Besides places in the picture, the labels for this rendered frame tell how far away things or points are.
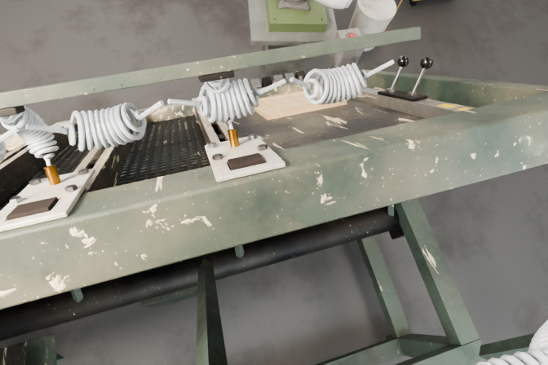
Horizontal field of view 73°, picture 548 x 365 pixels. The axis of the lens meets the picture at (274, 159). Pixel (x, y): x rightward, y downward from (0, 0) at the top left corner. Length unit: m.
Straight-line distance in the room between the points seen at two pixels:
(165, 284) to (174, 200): 1.16
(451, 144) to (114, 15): 3.01
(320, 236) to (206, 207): 1.22
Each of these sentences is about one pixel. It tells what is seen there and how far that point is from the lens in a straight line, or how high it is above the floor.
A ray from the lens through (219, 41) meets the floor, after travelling 3.09.
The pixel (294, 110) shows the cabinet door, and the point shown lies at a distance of 1.34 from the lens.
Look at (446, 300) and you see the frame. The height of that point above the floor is 0.79.
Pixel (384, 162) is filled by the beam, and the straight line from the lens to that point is 0.58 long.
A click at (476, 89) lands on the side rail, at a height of 1.45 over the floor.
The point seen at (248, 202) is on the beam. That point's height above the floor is 1.84.
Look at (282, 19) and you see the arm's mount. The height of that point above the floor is 0.81.
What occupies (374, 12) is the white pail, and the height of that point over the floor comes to 0.36.
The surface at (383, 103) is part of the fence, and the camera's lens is 1.30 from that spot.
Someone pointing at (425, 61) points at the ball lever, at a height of 1.51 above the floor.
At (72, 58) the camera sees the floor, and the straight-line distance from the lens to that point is 3.18.
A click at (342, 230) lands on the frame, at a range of 1.72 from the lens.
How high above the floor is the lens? 2.34
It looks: 66 degrees down
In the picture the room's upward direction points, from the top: 15 degrees clockwise
